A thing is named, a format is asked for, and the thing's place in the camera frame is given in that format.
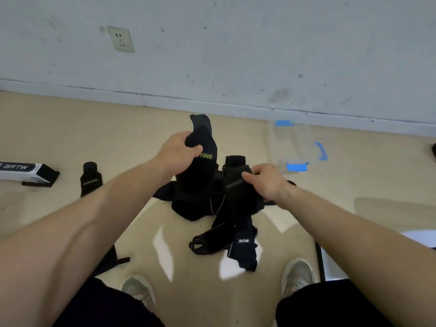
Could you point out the person's right forearm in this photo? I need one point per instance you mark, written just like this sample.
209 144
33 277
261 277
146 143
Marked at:
357 245

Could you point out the white baseboard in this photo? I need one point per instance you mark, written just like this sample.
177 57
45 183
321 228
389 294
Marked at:
218 107

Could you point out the person's left hand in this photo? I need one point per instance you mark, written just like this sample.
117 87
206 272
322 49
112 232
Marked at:
173 153

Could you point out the person's left grey shoe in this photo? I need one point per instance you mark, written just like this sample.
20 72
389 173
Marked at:
139 291

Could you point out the black rolled sock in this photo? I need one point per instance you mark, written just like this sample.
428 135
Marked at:
90 178

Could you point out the person's left thumb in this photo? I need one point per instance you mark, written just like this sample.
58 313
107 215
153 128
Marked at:
196 152

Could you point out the black sock with yellow print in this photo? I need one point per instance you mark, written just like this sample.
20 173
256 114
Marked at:
199 180

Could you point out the person's left forearm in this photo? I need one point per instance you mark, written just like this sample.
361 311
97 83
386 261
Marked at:
78 234

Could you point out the person's leg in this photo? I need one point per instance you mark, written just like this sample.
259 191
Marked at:
105 306
327 306

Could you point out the person's left leg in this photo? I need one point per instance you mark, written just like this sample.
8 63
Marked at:
105 306

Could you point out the person's grey shoe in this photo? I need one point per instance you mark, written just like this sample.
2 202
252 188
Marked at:
139 291
297 275

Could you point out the person's right grey shoe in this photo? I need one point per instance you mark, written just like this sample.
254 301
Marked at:
297 275

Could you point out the dark object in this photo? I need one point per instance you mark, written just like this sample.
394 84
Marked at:
434 150

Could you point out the white and black sock package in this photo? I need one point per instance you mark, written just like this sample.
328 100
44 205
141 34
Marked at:
24 171

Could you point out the clear plastic box blue latches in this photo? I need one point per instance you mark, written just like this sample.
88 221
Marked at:
293 146

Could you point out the white panel with black frame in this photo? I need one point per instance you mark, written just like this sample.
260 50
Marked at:
340 265

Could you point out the black sock with white label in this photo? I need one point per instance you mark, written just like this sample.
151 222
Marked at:
243 246

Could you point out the person's right thumb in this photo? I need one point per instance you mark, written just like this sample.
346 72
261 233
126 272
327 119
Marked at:
251 178

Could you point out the person's right leg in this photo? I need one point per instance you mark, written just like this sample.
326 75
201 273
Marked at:
327 306

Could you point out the white wall socket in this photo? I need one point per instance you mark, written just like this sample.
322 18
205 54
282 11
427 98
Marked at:
121 39

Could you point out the black sock with striped grip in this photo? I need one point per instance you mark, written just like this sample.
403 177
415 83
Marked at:
213 238

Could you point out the person's right hand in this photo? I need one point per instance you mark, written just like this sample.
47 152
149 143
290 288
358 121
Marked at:
270 182

